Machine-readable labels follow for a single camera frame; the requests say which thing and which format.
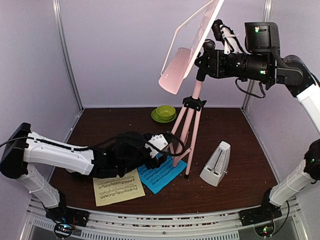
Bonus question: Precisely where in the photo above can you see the green bowl with saucer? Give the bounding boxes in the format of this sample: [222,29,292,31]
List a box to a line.
[151,105,177,123]

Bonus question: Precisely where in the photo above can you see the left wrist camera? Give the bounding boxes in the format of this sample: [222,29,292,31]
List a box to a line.
[144,134,169,158]

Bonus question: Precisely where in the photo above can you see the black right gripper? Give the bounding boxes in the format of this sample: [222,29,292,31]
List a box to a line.
[196,46,274,82]

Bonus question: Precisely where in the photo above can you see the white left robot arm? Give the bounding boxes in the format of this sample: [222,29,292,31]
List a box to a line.
[0,122,169,222]

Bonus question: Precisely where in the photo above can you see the aluminium front rail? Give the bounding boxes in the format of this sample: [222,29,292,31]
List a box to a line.
[20,198,309,240]

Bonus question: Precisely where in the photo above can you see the blue sheet music page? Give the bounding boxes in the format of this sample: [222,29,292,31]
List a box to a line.
[137,156,187,194]

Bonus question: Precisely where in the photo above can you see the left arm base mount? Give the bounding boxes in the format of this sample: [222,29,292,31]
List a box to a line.
[44,207,90,239]

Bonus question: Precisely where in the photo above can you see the yellow sheet music page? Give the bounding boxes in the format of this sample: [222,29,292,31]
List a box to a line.
[93,169,146,207]

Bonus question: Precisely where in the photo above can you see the pink music stand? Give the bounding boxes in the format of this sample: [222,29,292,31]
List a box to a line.
[158,0,226,179]

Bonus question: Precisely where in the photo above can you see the white metronome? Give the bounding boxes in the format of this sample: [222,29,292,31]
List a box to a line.
[199,141,231,187]

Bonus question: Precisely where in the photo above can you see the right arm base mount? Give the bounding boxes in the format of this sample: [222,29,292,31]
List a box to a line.
[239,206,282,238]

